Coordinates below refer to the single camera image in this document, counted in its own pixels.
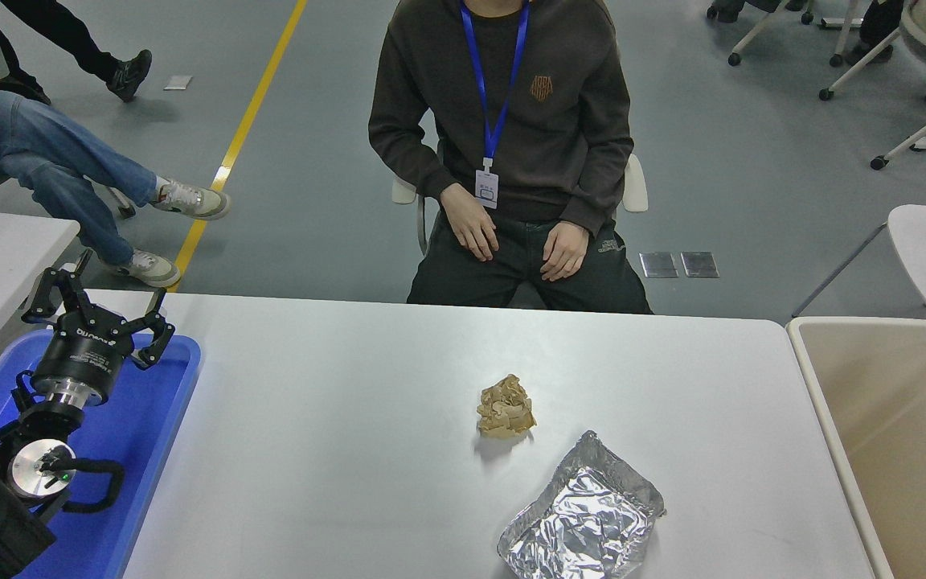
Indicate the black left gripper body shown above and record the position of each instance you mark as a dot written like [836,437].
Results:
[81,350]

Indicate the silver foil tray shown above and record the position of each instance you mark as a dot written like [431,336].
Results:
[583,515]

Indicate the person's right hand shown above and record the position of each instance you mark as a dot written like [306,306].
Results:
[469,223]

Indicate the person's left hand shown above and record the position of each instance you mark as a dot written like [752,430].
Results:
[565,253]

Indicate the blue plastic tray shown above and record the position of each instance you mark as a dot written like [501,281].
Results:
[133,450]

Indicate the person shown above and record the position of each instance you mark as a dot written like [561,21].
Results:
[69,36]
[559,121]
[45,153]

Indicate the white paper scrap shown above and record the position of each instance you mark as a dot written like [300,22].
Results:
[178,83]

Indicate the crumpled tan paper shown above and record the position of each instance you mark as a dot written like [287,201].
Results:
[505,408]

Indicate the white and grey office chair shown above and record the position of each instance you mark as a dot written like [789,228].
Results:
[635,185]

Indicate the metal floor plate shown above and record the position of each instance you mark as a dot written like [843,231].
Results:
[658,264]
[699,264]

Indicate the white-legged office chair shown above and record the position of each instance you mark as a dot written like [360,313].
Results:
[754,39]

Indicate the large pale bin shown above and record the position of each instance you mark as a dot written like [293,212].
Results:
[897,482]

